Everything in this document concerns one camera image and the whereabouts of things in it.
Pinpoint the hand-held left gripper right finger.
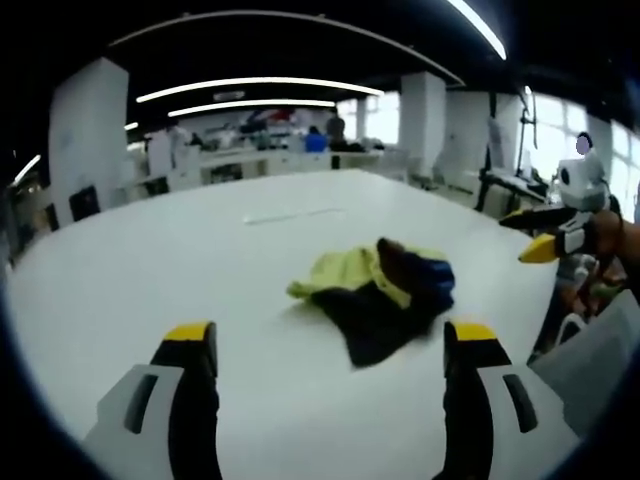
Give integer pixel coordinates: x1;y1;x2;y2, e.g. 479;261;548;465
442;320;581;480

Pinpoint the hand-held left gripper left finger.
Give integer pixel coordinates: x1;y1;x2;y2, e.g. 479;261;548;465
82;321;223;480

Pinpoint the yellow and dark garment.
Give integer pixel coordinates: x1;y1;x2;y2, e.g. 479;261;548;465
285;236;457;370

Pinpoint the person's right hand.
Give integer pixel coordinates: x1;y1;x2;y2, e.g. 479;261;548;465
588;209;632;271

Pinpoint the grey clothing of person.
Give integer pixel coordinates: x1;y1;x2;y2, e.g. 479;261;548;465
528;288;640;441

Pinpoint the white pillar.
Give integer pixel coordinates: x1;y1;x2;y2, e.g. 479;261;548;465
47;56;130;227
398;70;449;179

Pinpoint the long ceiling light strip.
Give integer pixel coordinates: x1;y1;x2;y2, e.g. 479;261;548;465
444;0;508;62
134;76;385;105
167;98;337;119

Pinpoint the black office chair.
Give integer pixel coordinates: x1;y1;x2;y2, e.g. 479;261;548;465
68;185;102;223

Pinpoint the white office counter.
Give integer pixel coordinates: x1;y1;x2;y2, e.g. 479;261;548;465
199;148;386;186

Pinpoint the black frame side table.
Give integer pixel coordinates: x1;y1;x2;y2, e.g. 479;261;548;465
473;167;551;214

